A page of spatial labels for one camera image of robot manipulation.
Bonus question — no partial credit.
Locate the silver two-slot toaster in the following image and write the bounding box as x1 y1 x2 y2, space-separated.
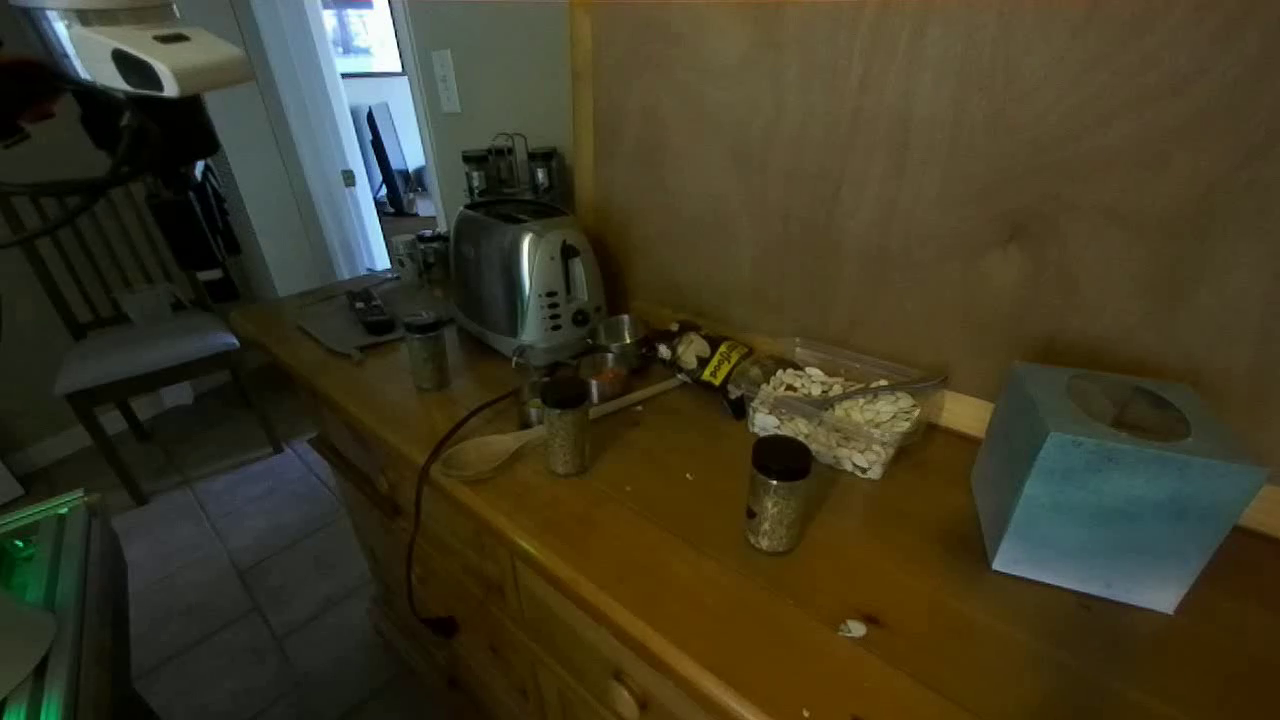
447 201 603 356

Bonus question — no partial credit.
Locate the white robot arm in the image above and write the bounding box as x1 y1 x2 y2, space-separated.
0 0 251 183

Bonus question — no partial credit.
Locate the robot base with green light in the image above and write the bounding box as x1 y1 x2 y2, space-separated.
0 493 130 720

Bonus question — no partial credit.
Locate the middle spice jar black lid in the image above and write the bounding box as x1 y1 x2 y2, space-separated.
540 376 589 478

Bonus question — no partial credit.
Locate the spice jar black lid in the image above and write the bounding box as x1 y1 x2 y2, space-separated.
405 315 447 394
540 376 589 478

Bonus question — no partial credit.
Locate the wooden spoon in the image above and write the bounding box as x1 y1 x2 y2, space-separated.
438 430 540 482

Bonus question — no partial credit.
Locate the wooden sideboard cabinet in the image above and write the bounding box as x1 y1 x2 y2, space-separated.
230 302 1280 720

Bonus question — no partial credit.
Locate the far spice jar black lid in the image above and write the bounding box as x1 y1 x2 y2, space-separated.
405 315 447 394

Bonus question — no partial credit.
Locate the black remote control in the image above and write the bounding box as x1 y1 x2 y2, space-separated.
347 289 400 335

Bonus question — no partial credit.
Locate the grey cloth mat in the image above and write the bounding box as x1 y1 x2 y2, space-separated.
293 285 426 362

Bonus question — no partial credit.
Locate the small white crumb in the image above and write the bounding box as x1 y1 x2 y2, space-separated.
836 618 873 641

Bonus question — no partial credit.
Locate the blue tissue box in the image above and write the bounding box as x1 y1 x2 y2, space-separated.
970 363 1268 618

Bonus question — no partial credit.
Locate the black chair grey seat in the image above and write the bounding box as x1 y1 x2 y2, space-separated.
0 179 278 505

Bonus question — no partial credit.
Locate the spice jar nearest camera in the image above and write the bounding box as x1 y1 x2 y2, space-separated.
743 438 815 556

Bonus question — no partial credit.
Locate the black toaster power cord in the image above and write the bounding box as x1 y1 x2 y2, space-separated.
405 385 527 641

